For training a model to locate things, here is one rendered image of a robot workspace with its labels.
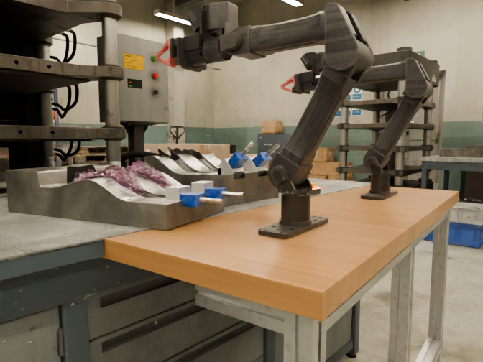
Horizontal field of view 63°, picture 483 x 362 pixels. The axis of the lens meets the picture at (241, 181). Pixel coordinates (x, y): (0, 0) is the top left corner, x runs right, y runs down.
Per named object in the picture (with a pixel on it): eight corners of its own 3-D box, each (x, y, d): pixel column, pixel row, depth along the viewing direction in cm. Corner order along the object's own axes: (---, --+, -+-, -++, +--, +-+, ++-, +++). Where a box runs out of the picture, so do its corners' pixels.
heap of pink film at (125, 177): (180, 187, 106) (180, 159, 105) (136, 196, 90) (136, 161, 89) (106, 183, 117) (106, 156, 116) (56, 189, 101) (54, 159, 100)
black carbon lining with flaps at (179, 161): (252, 176, 127) (252, 146, 126) (217, 179, 115) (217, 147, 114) (183, 170, 150) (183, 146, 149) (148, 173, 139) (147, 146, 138)
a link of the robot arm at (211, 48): (198, 31, 92) (221, 26, 88) (213, 36, 97) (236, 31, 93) (199, 62, 93) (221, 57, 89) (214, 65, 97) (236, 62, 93)
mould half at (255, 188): (278, 197, 128) (279, 156, 127) (223, 207, 109) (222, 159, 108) (180, 185, 162) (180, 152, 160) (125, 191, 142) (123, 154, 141)
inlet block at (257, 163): (287, 151, 118) (278, 137, 119) (277, 153, 114) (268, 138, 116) (259, 175, 126) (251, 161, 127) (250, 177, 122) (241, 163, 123)
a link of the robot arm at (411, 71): (331, 68, 134) (428, 55, 116) (341, 72, 142) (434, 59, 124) (331, 104, 136) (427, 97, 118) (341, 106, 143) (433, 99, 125)
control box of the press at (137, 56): (177, 324, 210) (172, 42, 195) (126, 346, 187) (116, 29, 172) (152, 312, 225) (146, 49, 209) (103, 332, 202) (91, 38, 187)
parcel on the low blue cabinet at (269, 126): (284, 133, 867) (284, 121, 864) (274, 133, 842) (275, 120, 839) (269, 133, 895) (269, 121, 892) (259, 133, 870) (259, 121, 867)
